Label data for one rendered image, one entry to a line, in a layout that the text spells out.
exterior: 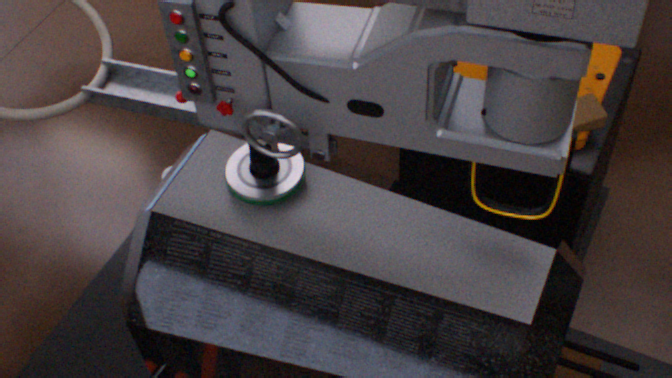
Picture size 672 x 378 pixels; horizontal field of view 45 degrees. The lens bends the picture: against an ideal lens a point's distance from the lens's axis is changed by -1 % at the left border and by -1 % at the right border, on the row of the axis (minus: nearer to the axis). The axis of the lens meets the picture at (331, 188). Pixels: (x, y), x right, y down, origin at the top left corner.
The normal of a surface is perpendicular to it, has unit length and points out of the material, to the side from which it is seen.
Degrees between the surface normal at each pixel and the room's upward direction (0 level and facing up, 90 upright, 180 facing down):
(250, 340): 45
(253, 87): 90
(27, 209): 0
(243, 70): 90
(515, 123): 90
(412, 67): 90
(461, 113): 0
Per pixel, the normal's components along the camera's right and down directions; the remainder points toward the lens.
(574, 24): -0.31, 0.74
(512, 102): -0.58, 0.64
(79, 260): -0.06, -0.64
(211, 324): -0.31, 0.06
